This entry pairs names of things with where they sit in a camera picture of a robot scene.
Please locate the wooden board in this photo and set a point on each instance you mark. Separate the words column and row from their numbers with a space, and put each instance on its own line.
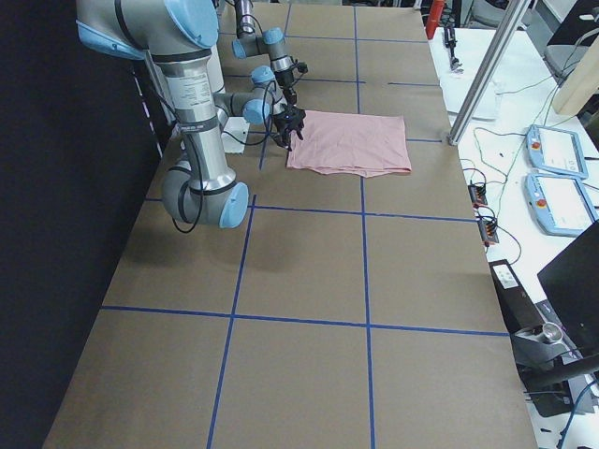
column 580, row 85

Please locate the black device with label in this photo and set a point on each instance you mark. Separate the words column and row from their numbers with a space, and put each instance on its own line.
column 518, row 310

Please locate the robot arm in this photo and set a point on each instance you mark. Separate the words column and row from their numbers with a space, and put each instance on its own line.
column 179, row 36
column 252, row 41

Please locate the orange terminal board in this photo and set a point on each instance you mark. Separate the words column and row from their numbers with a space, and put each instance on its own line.
column 487, row 226
column 478, row 194

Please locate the pink Snoopy t-shirt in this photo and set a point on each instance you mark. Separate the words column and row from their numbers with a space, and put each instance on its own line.
column 347, row 143

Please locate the black tripod stick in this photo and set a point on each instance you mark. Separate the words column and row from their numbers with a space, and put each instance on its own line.
column 450, row 42

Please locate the silver metal cup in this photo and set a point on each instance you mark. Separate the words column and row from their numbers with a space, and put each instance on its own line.
column 550, row 333

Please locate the blue teach pendant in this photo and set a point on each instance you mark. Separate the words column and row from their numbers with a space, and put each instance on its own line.
column 560, row 204
column 556, row 151

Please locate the lower orange terminal board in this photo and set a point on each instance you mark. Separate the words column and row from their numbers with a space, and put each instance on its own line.
column 487, row 226

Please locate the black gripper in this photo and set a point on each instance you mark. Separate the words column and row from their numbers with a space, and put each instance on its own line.
column 286, row 85
column 284, row 123

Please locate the upper blue teach pendant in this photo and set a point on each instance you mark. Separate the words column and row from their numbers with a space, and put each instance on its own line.
column 556, row 151

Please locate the lower blue teach pendant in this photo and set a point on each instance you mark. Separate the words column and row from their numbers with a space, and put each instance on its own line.
column 560, row 204

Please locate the red cylinder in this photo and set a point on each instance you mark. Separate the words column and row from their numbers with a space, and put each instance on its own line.
column 435, row 13

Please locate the upper orange terminal board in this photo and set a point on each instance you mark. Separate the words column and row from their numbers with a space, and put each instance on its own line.
column 478, row 194

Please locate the black monitor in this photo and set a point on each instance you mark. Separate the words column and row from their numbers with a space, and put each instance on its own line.
column 570, row 282

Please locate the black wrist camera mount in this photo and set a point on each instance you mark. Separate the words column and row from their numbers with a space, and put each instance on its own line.
column 300, row 68

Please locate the grey aluminium camera post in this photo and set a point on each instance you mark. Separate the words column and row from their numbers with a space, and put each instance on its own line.
column 497, row 47

